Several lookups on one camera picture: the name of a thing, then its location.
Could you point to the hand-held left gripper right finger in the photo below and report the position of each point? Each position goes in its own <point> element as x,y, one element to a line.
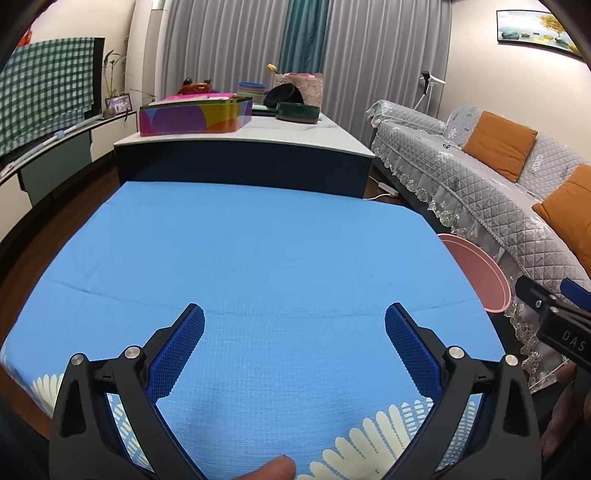
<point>411,350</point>

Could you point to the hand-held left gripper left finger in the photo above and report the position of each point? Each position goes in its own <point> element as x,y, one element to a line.
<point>178,350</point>

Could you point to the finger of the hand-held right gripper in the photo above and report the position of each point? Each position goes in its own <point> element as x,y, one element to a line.
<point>531,290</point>
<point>577,293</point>

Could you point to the pink waste bin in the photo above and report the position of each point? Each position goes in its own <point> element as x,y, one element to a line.
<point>475,272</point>

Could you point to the person's right hand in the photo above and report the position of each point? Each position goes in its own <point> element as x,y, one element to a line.
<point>563,415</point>

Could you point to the person's left hand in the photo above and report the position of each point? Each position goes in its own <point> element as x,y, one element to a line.
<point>272,470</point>

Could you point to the orange cushion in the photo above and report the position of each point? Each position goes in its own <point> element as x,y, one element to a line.
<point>568,217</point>
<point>501,145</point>

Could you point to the grey quilted sofa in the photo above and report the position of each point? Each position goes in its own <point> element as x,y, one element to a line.
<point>461,175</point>

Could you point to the green TV stand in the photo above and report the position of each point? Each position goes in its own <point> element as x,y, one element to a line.
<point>55,157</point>

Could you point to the colourful gift box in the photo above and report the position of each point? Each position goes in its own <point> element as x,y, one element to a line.
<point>194,120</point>

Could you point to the white-topped coffee table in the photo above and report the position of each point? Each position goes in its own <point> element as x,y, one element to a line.
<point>286,134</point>

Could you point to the white plastic rod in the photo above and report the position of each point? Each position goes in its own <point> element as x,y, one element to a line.
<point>60,134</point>

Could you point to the pink folder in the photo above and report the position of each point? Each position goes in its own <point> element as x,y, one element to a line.
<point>184,98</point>

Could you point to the mint green cloth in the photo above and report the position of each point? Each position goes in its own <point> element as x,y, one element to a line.
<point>263,110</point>

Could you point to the green round tin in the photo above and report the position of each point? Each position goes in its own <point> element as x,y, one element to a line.
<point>298,113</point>

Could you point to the stack of plastic bowls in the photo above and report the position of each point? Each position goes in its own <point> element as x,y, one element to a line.
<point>251,90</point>

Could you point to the grey curtain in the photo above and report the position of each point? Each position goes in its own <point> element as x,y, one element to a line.
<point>383,55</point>
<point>221,46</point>

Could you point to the black hat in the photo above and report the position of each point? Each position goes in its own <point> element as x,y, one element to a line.
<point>284,94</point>

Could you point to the pink quilted basket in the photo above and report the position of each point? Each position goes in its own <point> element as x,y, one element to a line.
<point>309,87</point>

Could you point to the black television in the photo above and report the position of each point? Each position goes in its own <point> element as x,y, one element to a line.
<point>98,74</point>

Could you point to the green checked cloth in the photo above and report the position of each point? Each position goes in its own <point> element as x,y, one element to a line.
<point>41,92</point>

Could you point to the white tower air conditioner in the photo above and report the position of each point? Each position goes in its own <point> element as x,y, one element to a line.
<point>145,55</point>

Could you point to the thin-stemmed plant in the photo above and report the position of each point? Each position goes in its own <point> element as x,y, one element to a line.
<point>109,57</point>

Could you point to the teal curtain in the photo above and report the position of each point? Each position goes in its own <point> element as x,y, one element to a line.
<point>304,37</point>

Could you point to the photo frame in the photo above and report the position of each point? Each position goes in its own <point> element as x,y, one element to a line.
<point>117,106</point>

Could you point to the framed wall painting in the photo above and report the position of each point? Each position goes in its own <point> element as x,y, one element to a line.
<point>535,30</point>

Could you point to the red wall decoration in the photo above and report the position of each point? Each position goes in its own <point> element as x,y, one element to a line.
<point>27,34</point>

